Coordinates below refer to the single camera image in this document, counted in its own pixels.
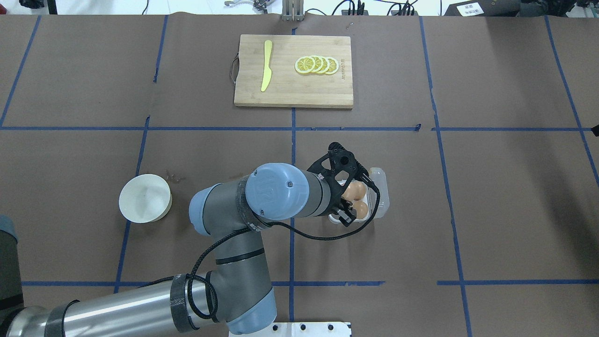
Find lemon slice four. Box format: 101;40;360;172
324;57;339;75

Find clear plastic egg box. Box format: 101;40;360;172
353;167;390;223

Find brown egg in box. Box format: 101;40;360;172
342;181;367;201
352;200;370;220

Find lemon slice two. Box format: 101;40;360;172
309;55;324;74

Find lemon slice three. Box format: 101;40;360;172
316;56;330;74

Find white bowl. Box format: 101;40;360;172
118;174;173;224

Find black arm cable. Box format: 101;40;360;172
185;176;380;323

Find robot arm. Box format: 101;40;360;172
1;142;382;337

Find bamboo cutting board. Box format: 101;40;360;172
234;34;354;110

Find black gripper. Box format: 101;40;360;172
307;142;370;227

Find blue tape grid lines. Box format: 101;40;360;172
1;13;598;337

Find lemon slice one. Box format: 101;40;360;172
294;56;316;74

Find aluminium frame post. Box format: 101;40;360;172
282;0;305;22

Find yellow plastic knife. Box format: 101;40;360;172
261;40;273;92

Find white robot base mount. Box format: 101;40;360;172
241;321;352;337

